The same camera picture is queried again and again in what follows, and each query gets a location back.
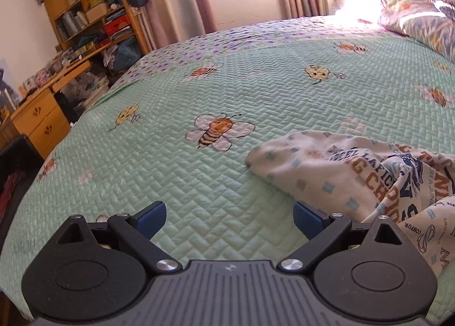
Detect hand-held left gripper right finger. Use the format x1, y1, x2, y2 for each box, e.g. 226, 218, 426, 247
278, 201, 409, 274

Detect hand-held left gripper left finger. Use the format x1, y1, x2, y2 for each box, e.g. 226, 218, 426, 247
53, 201, 182, 275

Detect white printed long-sleeve shirt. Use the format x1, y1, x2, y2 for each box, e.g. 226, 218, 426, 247
245, 130, 455, 277

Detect black chair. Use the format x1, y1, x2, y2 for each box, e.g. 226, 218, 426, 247
0, 136, 45, 241

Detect green quilted bee bedspread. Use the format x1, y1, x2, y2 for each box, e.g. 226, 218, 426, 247
0, 15, 455, 326

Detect plastic bags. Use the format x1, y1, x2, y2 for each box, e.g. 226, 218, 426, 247
67, 72, 111, 110

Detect wooden desk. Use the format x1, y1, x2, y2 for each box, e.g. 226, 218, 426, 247
0, 59, 93, 159

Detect floral duvet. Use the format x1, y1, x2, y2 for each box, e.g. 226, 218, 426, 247
377, 0, 455, 63

